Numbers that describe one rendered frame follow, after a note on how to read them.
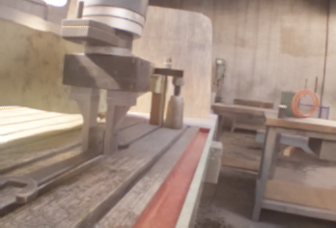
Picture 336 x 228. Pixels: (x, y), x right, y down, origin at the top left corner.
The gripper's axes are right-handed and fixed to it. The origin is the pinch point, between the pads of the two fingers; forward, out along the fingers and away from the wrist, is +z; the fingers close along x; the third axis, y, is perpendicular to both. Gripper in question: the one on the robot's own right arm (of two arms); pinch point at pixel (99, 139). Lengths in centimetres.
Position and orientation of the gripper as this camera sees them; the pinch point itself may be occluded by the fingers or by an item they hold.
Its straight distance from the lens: 38.2
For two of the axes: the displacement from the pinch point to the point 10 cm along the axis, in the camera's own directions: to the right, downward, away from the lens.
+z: -1.0, 9.9, 0.7
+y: 2.3, -0.4, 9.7
